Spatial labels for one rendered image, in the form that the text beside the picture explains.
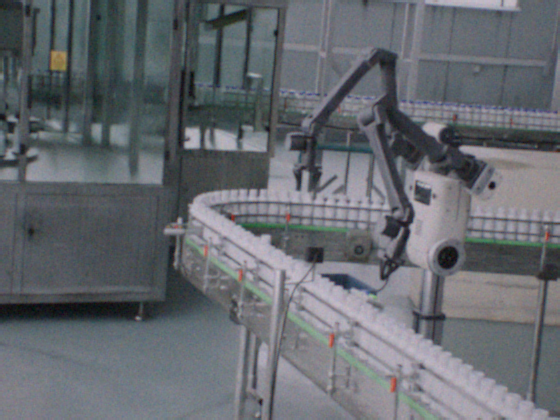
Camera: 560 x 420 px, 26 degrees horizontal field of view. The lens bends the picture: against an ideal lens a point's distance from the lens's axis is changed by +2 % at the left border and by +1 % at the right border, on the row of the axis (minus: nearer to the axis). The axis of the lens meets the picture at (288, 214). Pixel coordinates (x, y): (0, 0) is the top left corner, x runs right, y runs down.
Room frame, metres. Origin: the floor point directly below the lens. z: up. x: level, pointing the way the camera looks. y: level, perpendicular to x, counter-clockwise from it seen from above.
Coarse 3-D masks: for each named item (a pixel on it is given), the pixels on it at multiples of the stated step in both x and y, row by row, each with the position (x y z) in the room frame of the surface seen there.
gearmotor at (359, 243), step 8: (352, 232) 6.09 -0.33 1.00; (360, 232) 6.10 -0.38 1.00; (368, 232) 6.12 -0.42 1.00; (352, 240) 6.08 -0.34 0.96; (360, 240) 6.08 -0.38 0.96; (368, 240) 6.08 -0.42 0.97; (376, 240) 6.07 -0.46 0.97; (384, 240) 6.04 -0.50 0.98; (352, 248) 6.06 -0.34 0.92; (360, 248) 6.07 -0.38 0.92; (368, 248) 6.08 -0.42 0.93; (376, 248) 6.09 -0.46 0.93; (384, 248) 6.04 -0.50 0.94; (352, 256) 6.08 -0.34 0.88; (360, 256) 6.07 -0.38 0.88; (368, 256) 6.08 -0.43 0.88
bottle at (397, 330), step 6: (396, 324) 3.67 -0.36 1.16; (402, 324) 3.67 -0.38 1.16; (396, 330) 3.64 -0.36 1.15; (402, 330) 3.64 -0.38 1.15; (390, 336) 3.66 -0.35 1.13; (396, 336) 3.64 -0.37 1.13; (390, 342) 3.64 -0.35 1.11; (396, 342) 3.63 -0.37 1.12; (390, 354) 3.64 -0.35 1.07; (390, 360) 3.64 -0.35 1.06; (390, 372) 3.63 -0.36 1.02
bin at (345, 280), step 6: (324, 276) 5.29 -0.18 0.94; (330, 276) 5.30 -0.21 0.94; (336, 276) 5.31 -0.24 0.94; (342, 276) 5.32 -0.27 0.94; (348, 276) 5.32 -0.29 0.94; (336, 282) 5.31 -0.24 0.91; (342, 282) 5.32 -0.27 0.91; (348, 282) 5.31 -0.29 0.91; (354, 282) 5.26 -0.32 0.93; (360, 282) 5.20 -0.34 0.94; (348, 288) 5.31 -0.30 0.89; (354, 288) 5.25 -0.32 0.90; (360, 288) 5.20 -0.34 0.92; (366, 288) 5.14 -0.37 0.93; (372, 288) 5.09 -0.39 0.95; (372, 294) 5.04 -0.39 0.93; (258, 342) 4.91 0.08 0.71; (258, 348) 4.91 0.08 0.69
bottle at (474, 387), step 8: (472, 376) 3.20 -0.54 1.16; (480, 376) 3.20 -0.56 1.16; (472, 384) 3.20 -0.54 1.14; (480, 384) 3.20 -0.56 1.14; (472, 392) 3.19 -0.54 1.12; (464, 400) 3.20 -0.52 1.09; (464, 408) 3.20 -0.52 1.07; (472, 408) 3.18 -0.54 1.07; (464, 416) 3.20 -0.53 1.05; (472, 416) 3.18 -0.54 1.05
